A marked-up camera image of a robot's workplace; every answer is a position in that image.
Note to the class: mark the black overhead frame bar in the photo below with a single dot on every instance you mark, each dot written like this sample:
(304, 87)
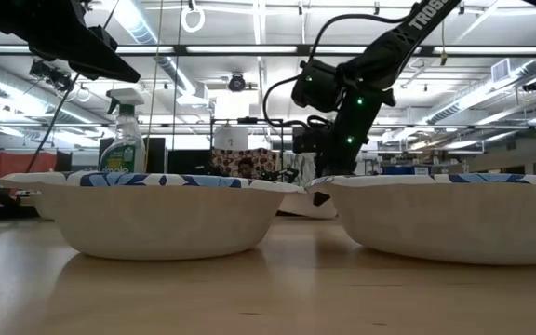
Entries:
(179, 49)

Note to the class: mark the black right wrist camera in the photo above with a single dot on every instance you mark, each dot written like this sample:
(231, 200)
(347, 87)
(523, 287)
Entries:
(305, 139)

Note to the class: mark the black ceiling-mounted device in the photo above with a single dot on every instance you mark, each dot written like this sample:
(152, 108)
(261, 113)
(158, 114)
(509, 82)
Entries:
(51, 74)

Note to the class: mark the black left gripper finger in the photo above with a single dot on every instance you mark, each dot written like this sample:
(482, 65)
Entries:
(100, 62)

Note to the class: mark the white cylinder container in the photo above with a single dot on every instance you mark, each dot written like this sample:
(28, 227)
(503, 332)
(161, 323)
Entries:
(231, 138)

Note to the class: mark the blue box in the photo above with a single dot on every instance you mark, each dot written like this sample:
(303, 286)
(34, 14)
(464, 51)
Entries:
(400, 170)

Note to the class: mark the person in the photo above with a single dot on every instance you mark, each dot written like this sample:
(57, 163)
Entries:
(245, 168)

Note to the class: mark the black overhead camera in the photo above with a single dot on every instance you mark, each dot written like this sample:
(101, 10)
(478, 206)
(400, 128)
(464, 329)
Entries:
(237, 83)

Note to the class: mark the red white patterned cloth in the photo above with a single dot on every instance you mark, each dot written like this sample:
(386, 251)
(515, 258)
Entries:
(263, 160)

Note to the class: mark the clear spray bottle white trigger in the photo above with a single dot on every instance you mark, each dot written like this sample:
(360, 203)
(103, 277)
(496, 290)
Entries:
(126, 139)

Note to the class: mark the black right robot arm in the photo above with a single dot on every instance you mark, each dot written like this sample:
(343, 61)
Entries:
(389, 51)

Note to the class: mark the white air vent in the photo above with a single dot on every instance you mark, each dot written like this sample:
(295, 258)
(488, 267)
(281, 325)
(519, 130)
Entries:
(500, 71)

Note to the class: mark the black ceiling camera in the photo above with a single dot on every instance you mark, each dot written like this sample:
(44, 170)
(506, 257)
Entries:
(534, 85)

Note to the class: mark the orange cloth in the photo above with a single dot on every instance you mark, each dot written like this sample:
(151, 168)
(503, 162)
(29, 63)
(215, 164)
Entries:
(21, 164)

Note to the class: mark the black metal rack frame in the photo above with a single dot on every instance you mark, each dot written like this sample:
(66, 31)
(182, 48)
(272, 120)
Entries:
(211, 139)

